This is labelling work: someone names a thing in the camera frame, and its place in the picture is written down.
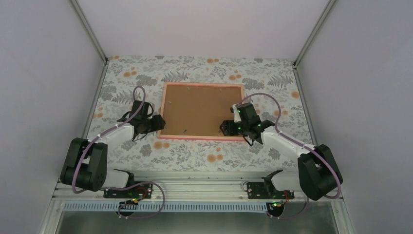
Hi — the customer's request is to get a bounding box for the pink picture frame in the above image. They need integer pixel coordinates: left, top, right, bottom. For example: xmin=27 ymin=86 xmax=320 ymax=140
xmin=157 ymin=82 xmax=244 ymax=141

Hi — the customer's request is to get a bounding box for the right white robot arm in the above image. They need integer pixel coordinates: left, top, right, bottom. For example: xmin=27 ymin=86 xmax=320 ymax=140
xmin=220 ymin=103 xmax=343 ymax=201

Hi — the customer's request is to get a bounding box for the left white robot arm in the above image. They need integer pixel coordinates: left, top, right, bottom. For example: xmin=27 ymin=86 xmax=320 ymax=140
xmin=60 ymin=100 xmax=166 ymax=197

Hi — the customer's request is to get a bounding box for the floral table mat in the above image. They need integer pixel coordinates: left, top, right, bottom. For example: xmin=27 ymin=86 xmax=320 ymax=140
xmin=88 ymin=56 xmax=312 ymax=172

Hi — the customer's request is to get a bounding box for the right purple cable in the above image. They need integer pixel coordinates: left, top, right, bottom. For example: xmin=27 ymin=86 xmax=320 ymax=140
xmin=237 ymin=93 xmax=342 ymax=221

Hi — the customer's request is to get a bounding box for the aluminium mounting rail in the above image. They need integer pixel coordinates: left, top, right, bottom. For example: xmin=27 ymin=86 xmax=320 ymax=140
xmin=51 ymin=169 xmax=343 ymax=202

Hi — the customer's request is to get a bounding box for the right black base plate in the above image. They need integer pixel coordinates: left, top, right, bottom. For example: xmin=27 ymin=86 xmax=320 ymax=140
xmin=246 ymin=170 xmax=295 ymax=200

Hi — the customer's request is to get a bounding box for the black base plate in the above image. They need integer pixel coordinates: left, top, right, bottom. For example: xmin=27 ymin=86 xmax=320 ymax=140
xmin=103 ymin=184 xmax=153 ymax=200
xmin=246 ymin=170 xmax=295 ymax=200

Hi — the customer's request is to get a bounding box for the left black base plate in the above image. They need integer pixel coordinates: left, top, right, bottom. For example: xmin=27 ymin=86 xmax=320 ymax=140
xmin=103 ymin=184 xmax=153 ymax=200

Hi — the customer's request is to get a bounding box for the grey slotted cable duct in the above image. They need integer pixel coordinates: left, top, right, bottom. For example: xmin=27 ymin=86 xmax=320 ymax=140
xmin=62 ymin=201 xmax=267 ymax=213

